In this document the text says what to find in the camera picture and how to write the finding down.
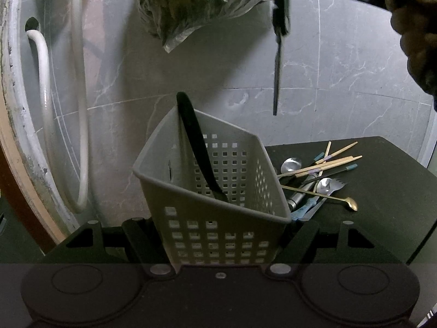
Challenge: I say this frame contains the brown wooden door frame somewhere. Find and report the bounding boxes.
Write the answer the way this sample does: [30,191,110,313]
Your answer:
[0,85,69,257]

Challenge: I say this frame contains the white perforated utensil basket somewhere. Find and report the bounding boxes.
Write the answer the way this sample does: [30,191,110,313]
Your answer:
[132,105,292,270]

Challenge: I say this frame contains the silver spoon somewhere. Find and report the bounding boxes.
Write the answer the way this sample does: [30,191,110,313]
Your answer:
[312,177,332,195]
[278,157,304,178]

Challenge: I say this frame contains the metal-handled kitchen tool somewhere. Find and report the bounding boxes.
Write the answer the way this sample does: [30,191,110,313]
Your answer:
[286,181,320,213]

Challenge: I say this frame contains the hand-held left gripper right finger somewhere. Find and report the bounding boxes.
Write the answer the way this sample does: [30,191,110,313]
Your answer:
[264,219,407,276]

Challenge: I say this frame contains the white hose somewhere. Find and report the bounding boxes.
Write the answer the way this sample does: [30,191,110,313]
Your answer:
[25,0,90,214]

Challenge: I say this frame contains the light blue plastic utensil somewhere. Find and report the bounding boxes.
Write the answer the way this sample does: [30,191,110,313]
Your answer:
[292,198,330,222]

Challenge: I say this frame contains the long gold spoon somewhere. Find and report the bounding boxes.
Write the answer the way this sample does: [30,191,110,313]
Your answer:
[280,185,359,212]

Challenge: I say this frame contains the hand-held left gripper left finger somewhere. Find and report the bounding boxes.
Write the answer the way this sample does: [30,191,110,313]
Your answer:
[46,218,176,277]

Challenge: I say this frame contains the grey panel door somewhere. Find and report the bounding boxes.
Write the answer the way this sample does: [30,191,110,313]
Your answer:
[0,191,48,263]

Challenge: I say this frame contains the plastic bag of dried leaves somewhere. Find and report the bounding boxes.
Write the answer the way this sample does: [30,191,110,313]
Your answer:
[132,0,275,53]

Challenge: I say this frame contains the black knife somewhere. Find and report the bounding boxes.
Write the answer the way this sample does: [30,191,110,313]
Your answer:
[176,92,230,203]

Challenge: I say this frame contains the person's right hand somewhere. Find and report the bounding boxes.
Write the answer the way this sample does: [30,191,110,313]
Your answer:
[385,0,437,110]

